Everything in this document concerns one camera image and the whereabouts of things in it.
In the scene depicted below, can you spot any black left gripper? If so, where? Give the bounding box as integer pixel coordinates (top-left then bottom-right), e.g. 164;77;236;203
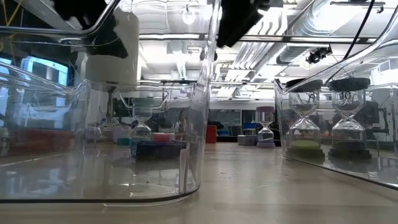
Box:
52;0;129;60

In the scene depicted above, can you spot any teal hourglass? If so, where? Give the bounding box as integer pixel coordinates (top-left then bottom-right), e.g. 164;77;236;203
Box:
130;97;155;147

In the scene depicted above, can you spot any red rectangular box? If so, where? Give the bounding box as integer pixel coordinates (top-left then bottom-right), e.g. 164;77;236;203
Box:
9;129;75;153
205;124;218;144

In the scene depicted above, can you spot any light blue charger block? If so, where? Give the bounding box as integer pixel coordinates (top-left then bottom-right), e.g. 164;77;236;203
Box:
237;134;259;146

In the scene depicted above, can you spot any clear plastic bin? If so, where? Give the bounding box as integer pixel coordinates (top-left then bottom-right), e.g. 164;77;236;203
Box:
0;0;222;206
0;60;93;158
273;0;398;191

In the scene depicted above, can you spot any black hourglass marked ten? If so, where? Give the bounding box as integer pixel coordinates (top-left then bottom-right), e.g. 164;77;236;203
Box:
327;77;373;161

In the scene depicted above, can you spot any lit monitor screen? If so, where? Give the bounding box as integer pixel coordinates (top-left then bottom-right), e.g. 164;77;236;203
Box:
0;55;71;88

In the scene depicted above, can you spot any black mounted device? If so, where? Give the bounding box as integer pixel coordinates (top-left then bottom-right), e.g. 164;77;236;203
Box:
305;45;333;65

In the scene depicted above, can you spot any person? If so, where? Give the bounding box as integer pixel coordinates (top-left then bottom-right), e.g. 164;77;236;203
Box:
175;110;189;133

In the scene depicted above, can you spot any lavender capped hourglass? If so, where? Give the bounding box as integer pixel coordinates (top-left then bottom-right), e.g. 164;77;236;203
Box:
255;106;276;149

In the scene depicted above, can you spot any black hourglass yellow-green sand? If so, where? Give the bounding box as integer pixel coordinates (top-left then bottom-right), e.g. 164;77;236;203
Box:
285;78;326;159

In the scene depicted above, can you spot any black background machine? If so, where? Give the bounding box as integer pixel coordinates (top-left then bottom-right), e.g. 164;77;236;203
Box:
365;99;381;131

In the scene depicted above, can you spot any small black overhead camera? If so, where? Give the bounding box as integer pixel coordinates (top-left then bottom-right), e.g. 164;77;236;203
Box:
198;49;219;62

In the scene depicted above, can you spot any small lavender wall charger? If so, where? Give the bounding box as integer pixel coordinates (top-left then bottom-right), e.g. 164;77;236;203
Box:
111;124;132;143

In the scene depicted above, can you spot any yellow cable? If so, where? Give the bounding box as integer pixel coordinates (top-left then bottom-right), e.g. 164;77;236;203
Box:
0;0;24;54

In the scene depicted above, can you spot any black hanging cable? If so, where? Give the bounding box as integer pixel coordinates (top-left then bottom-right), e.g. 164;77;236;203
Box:
325;0;377;83

